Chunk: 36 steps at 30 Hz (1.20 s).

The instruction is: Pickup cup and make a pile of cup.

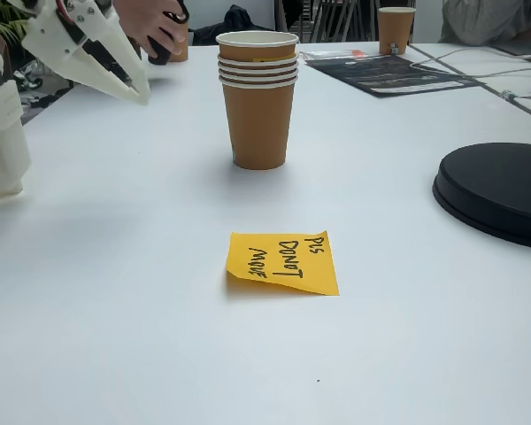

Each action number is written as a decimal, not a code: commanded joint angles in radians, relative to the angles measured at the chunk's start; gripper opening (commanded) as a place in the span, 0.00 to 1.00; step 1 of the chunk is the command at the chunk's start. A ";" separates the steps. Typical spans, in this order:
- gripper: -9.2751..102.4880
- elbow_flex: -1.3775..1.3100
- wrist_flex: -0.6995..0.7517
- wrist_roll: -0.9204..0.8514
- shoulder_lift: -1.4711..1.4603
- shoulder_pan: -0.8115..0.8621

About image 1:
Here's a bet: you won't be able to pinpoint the grey laptop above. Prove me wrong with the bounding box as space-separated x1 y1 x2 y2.
490 42 531 67

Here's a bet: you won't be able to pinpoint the black round disc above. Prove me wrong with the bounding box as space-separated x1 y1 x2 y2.
432 142 531 252

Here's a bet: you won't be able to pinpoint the white cable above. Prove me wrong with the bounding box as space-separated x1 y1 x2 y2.
409 46 531 101

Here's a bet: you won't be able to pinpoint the person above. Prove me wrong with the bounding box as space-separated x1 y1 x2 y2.
440 0 531 48

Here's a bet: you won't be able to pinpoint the black printed brochure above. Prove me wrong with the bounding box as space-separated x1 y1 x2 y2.
304 53 488 97

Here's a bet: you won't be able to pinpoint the black jacket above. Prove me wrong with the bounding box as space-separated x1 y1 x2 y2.
192 4 289 45

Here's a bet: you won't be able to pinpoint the yellow handwritten sticky note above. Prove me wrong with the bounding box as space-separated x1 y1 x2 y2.
225 229 341 297

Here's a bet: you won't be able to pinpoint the green potted plant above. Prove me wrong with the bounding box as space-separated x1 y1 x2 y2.
0 0 32 41

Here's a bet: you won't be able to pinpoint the clear plastic packet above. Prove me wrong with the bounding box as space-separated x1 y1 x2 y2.
299 49 384 62

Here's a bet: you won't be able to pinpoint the dark chair frame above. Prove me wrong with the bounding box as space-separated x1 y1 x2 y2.
307 0 381 44

